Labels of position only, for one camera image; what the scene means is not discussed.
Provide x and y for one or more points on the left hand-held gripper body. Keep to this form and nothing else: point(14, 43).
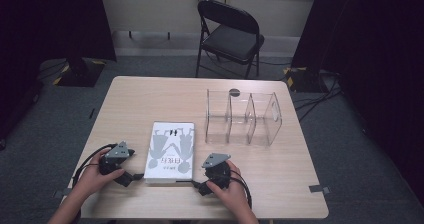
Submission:
point(117, 151)

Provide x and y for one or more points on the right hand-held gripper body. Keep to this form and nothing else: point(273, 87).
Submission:
point(216, 160)

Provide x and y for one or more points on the white book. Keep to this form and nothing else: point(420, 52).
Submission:
point(170, 144)

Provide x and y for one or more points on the clear acrylic book rack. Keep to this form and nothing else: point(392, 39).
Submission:
point(240, 127)

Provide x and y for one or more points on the person's right hand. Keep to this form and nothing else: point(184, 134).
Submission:
point(231, 195)

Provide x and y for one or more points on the person's left hand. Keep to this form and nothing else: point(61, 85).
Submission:
point(93, 180)

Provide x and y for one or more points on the small black floor object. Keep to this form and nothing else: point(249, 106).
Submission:
point(91, 113)

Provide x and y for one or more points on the grey tape strip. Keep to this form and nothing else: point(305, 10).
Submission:
point(319, 189)
point(61, 193)

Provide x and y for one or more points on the black round table grommet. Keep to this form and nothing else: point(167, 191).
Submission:
point(234, 92)

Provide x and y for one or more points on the black stand base striped tape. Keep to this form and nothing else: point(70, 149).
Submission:
point(80, 74)
point(301, 80)

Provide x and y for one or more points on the black folding chair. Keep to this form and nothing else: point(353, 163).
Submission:
point(233, 42)

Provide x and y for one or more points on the black curtain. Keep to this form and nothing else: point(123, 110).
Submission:
point(50, 20)
point(373, 50)

